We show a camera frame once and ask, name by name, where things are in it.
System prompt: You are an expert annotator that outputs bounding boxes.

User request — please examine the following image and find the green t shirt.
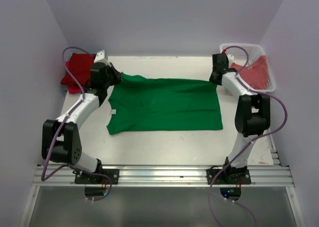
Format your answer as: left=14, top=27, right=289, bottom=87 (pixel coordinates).
left=107, top=74, right=223, bottom=135

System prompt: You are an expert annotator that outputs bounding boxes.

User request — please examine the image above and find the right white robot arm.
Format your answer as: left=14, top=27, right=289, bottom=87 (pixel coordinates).
left=206, top=53, right=270, bottom=185

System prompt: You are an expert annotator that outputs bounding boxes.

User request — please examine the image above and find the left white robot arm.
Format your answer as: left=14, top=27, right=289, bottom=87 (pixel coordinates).
left=41, top=61, right=122, bottom=184

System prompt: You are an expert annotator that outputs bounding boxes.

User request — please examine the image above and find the dark red folded shirt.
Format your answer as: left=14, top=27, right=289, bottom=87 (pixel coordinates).
left=60, top=53, right=94, bottom=86

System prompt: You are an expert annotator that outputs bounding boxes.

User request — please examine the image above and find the pink folded shirt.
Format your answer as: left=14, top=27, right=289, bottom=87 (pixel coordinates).
left=63, top=61, right=81, bottom=94

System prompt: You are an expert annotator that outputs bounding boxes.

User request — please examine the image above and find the white plastic basket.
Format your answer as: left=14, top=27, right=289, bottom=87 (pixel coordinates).
left=220, top=43, right=276, bottom=93

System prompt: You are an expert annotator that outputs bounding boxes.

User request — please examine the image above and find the salmon t shirt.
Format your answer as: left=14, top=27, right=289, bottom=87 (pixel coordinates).
left=239, top=55, right=268, bottom=90

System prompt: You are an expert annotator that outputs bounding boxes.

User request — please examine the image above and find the light blue folded shirt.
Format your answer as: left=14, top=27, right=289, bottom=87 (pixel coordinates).
left=61, top=85, right=68, bottom=92

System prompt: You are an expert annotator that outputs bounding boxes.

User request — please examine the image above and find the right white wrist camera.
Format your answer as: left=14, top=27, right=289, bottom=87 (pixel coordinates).
left=222, top=49, right=234, bottom=68

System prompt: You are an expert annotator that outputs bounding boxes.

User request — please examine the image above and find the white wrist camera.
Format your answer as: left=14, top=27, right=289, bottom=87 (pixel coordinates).
left=222, top=49, right=234, bottom=68
left=94, top=50, right=109, bottom=65

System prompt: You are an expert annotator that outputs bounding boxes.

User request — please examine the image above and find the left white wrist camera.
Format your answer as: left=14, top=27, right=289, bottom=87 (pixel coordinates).
left=94, top=50, right=109, bottom=65

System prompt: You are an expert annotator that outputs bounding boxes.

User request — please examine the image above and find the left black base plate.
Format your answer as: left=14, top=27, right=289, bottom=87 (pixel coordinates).
left=72, top=169, right=120, bottom=185

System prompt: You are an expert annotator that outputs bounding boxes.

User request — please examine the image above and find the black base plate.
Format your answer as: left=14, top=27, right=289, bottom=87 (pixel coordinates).
left=206, top=166, right=252, bottom=185
left=72, top=169, right=120, bottom=185

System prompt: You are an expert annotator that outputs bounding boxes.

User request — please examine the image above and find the aluminium mounting rail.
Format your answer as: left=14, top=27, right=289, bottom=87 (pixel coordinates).
left=32, top=149, right=296, bottom=188

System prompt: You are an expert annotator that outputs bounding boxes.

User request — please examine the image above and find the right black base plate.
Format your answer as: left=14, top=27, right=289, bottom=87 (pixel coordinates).
left=206, top=166, right=252, bottom=185

